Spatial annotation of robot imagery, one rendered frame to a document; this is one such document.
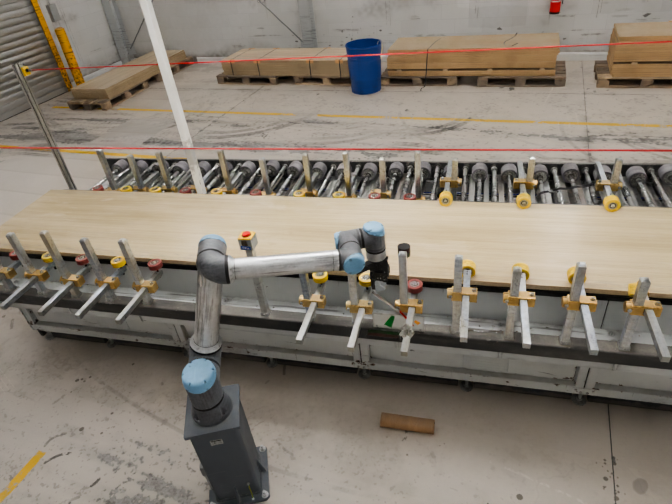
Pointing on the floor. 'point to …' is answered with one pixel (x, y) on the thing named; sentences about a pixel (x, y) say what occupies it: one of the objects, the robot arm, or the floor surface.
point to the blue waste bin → (364, 65)
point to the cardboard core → (407, 423)
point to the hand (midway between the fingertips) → (374, 291)
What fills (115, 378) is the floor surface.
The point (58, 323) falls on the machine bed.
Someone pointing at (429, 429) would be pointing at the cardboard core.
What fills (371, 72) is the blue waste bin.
